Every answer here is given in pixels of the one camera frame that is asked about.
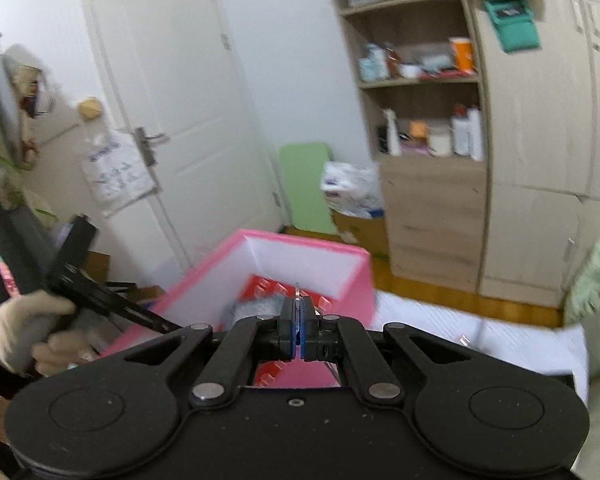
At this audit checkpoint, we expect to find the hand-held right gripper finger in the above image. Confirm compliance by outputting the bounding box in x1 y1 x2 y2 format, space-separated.
105 299 298 408
299 299 486 408

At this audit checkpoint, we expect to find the pink cardboard box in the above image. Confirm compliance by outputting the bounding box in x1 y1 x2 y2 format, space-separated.
100 229 376 391

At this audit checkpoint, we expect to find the person's left hand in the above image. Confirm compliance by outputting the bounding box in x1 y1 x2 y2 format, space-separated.
0 290 101 376

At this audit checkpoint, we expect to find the red printed box liner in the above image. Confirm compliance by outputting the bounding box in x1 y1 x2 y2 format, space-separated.
240 274 341 388

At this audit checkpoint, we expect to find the white printed bag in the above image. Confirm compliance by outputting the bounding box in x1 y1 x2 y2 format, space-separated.
82 130 158 218

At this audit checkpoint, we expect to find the brown cardboard box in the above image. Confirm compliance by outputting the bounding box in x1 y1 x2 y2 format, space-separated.
332 207 391 261

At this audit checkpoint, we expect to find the white patterned table cloth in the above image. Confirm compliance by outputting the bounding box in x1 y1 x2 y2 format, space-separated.
370 290 588 376

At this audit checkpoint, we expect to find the green folding board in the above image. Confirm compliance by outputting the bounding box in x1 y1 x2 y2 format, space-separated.
278 142 340 235

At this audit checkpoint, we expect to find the tan round ornament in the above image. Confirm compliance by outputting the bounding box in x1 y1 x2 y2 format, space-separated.
77 97 103 121

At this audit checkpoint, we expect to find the plastic tissue pack bundle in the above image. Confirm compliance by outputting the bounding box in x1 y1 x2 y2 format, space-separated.
321 161 386 218

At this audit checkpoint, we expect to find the wooden bookshelf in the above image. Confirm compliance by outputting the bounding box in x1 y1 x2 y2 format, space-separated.
322 0 491 296

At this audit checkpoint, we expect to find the white door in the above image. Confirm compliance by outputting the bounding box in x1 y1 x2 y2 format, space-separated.
75 0 291 271

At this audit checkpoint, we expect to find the white spray bottle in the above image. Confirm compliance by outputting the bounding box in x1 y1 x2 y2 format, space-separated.
384 109 402 156

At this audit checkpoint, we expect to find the white jar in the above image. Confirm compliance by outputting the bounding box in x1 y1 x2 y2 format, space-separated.
427 125 453 157

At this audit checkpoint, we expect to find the white bottle red cap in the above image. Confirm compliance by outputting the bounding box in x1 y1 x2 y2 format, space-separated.
451 105 471 156

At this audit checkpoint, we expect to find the white tube bottle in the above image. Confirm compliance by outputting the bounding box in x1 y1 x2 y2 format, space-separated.
467 107 485 161

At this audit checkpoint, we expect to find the white skincare box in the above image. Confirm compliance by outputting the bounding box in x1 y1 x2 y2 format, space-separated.
358 55 388 82

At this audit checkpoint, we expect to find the light wood wardrobe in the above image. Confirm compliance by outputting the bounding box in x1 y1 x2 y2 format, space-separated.
460 0 600 311

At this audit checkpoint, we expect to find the orange paper cup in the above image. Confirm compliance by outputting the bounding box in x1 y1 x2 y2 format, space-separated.
449 36 475 75

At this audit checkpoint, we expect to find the teal pouch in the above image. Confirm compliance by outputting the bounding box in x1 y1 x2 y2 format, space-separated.
482 0 540 53

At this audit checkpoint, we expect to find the dark metal frame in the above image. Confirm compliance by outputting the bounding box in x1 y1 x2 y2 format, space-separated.
0 160 66 306

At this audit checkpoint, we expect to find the metal door handle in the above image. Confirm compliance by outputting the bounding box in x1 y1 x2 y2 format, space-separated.
134 126 166 167

